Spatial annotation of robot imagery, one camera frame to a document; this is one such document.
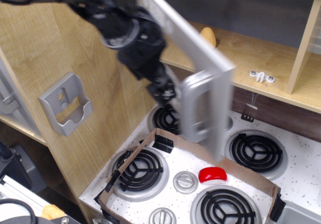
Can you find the brown cardboard fence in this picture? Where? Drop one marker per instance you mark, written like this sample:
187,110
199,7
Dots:
180,155

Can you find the grey front stove knob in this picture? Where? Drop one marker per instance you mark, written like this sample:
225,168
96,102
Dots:
162,215

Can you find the black box at left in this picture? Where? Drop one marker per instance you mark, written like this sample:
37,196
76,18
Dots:
17,164

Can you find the orange object at bottom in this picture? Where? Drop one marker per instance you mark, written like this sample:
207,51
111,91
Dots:
51,212

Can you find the front left stove burner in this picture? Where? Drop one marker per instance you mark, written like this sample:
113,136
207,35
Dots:
145,177

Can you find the yellow toy corn cob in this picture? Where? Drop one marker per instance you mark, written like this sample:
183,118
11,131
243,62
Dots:
208,35

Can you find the white door latch clip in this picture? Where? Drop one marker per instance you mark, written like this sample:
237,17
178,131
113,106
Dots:
261,77

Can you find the back left stove burner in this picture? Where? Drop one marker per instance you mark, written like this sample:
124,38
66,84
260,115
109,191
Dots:
165,118

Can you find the grey fridge door handle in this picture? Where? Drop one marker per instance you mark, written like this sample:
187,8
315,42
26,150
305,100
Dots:
10,105

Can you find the grey toy microwave door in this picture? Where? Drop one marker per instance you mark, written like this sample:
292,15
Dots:
205,95

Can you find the front right stove burner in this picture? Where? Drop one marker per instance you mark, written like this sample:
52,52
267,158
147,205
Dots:
224,204

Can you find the back right stove burner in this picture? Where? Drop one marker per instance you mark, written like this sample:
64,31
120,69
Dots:
259,152

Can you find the grey wall phone holder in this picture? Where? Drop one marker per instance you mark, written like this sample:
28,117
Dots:
61,95

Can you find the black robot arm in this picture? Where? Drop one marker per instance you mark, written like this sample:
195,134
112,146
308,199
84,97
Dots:
133,33

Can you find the stove burner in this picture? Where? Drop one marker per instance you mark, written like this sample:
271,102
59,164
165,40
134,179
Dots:
259,152
224,204
145,177
165,118

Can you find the grey stove knob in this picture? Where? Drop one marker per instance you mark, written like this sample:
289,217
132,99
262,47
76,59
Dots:
229,123
185,182
162,215

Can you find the red toy cheese wheel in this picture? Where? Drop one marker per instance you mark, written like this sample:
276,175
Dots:
212,175

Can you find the grey toy sink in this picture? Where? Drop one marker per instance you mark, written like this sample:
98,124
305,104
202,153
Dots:
295,214

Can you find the grey middle stove knob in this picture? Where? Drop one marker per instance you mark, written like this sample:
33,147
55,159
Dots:
185,182

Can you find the grey back stove knob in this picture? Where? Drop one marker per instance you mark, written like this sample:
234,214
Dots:
229,123

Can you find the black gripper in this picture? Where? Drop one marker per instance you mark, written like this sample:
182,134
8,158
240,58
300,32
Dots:
142,56

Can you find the hanging toy spatula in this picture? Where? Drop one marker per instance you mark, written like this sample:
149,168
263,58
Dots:
250,110

